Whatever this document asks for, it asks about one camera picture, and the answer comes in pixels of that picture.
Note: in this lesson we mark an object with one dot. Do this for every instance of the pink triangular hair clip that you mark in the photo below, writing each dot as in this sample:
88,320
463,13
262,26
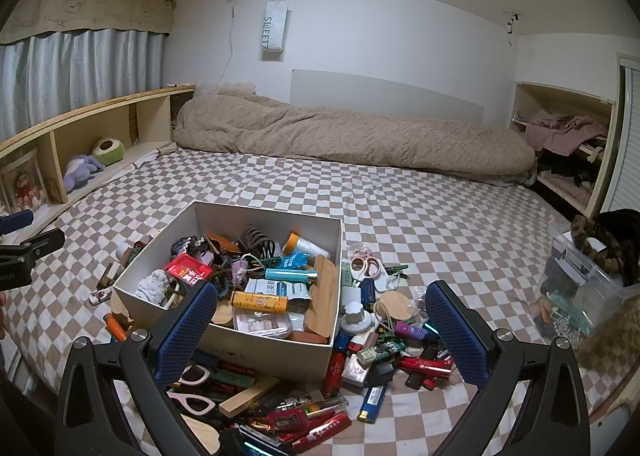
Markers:
180,395
202,370

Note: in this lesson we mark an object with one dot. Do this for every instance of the blue packet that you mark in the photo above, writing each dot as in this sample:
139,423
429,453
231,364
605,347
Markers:
290,261

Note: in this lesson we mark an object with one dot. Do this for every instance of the dark clothes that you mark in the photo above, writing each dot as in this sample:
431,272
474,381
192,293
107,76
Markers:
565,171

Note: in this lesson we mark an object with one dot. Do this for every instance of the clear plastic case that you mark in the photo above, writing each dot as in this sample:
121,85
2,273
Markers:
262,326

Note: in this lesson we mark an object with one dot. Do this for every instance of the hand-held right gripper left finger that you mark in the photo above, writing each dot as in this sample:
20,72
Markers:
187,331

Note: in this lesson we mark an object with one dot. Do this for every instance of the pale blue curtain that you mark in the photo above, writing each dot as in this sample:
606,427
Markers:
75,71

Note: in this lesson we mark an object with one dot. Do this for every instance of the white power adapter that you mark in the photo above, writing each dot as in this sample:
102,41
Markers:
351,296

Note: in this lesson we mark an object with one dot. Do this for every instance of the beige printed valance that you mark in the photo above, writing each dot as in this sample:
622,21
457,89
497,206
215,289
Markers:
75,6

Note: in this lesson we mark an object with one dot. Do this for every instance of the boxed doll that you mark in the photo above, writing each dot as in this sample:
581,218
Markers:
22,186

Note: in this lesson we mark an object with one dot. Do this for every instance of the floral printed lighter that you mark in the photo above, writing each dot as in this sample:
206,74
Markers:
100,296

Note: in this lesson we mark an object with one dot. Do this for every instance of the white pearl headband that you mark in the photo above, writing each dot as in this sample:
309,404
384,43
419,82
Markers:
565,323

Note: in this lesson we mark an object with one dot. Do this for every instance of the teal hair accessory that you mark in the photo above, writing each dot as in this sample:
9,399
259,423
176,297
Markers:
570,303

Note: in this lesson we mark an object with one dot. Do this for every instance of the purple plush toy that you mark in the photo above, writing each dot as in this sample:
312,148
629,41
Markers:
77,171

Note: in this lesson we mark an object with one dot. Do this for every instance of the clear plastic bag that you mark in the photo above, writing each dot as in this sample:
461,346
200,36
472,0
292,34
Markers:
361,251

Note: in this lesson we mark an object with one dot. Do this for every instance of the white round jar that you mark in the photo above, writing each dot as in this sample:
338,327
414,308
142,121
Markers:
356,318

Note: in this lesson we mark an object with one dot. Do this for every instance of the red packet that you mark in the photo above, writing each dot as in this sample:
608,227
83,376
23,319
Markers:
187,271

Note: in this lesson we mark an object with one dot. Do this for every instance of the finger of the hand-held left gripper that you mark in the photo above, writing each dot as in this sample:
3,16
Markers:
37,243
15,222

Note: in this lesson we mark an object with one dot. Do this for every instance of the dark leopard print cloth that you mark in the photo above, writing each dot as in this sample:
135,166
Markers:
617,241

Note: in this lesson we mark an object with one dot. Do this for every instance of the beige duvet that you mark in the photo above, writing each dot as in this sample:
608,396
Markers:
325,136

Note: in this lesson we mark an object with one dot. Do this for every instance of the round tan coaster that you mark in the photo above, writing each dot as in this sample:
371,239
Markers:
395,306

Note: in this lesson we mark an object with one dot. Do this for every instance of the orange lighter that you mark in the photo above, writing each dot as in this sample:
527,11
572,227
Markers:
116,328

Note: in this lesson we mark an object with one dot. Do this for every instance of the orange tape roll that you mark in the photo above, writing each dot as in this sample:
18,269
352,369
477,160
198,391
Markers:
307,247

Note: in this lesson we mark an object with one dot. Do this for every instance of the dark green hair clip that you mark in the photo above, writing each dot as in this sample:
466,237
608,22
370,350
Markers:
395,270

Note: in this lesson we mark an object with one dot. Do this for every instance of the black printed lighter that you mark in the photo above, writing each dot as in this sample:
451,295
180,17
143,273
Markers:
442,353

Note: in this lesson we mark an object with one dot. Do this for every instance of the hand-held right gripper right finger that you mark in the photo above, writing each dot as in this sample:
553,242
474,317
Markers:
455,336

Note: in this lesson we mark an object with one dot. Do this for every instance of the bamboo lid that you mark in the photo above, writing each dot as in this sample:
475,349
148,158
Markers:
322,301

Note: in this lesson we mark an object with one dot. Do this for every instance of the pale wooden block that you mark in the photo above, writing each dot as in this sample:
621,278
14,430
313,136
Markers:
247,398

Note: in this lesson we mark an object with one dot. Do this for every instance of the wooden closet shelf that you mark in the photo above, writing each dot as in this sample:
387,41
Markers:
600,186

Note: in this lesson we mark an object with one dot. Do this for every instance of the white cardboard box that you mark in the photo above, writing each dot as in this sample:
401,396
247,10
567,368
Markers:
270,356

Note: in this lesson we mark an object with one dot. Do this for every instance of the white paper bag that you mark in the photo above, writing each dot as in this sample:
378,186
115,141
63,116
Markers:
274,31

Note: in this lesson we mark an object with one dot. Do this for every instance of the dark blue lighter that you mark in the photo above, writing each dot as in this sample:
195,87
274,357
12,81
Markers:
372,401

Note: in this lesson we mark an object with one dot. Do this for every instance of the wooden bedside shelf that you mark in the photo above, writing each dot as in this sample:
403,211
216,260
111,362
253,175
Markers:
152,121

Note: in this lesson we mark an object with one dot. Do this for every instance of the clear plastic storage bin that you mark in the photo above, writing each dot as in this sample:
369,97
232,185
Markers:
590,286

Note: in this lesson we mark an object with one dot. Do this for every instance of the pink clothes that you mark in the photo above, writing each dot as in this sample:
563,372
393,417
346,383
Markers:
555,133

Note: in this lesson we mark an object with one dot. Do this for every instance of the purple lighter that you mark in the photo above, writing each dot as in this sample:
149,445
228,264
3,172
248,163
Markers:
412,331

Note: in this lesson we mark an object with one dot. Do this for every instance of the small brown bottle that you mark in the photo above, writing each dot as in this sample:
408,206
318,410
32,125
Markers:
134,255

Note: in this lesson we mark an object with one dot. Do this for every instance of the green plush toy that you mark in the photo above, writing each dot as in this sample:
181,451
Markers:
107,153

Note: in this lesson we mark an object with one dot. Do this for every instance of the white fluffy pillow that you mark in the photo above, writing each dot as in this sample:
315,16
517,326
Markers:
225,87

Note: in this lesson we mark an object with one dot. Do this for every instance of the brown leather pouch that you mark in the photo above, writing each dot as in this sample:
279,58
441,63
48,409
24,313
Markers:
222,242

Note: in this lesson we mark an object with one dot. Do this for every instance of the white louvered door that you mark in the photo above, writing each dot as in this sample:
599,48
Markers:
627,136

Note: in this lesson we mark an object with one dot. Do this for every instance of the pile of assorted lighters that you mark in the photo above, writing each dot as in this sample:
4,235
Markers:
300,423

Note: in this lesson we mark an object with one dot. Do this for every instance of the checkered bedsheet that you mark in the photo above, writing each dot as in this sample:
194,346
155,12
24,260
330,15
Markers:
400,196

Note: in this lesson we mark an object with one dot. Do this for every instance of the red lighter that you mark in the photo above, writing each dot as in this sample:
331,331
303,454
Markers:
425,365

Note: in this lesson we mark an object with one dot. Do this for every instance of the wall hook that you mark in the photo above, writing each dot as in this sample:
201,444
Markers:
511,21

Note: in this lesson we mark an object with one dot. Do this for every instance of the yellow tube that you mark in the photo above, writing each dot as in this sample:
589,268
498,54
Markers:
260,302

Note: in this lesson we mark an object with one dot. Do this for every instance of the green printed lighter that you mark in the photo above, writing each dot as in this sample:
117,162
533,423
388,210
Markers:
389,350

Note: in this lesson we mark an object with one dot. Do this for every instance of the grey hair claw clip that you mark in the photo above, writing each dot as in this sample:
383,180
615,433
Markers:
257,238

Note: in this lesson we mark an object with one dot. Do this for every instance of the small pale box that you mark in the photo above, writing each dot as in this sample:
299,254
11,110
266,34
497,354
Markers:
356,370

